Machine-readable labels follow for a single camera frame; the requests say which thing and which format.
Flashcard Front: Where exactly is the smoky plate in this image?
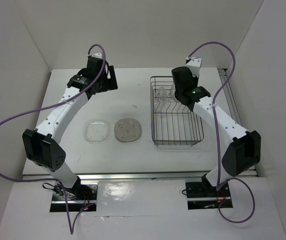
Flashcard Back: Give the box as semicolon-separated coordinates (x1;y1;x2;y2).
170;83;179;103
114;118;142;143

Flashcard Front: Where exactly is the clear plate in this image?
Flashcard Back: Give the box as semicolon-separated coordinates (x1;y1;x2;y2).
154;87;167;113
83;119;110;144

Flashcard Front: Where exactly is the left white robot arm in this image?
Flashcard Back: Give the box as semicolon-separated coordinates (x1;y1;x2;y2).
23;53;118;200

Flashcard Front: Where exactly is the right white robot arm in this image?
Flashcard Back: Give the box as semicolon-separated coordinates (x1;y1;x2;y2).
171;66;261;196

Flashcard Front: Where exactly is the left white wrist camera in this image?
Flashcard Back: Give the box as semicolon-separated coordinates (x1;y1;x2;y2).
88;53;103;59

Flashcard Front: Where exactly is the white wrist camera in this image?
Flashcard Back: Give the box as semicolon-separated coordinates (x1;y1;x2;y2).
88;53;103;59
185;57;202;77

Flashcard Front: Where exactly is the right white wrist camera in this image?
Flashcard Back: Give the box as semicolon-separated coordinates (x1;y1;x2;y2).
185;57;202;77

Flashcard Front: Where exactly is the wire dish rack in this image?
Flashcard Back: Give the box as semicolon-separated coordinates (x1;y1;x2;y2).
150;76;204;147

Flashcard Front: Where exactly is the front aluminium rail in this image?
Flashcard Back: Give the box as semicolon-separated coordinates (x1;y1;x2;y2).
21;170;208;183

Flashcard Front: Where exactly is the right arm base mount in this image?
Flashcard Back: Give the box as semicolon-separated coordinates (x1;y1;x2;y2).
181;182;233;210

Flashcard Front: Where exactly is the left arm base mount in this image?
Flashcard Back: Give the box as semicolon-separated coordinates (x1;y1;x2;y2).
42;182;98;213

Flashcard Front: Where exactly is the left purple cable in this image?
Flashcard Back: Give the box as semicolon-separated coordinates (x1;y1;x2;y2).
0;44;107;235

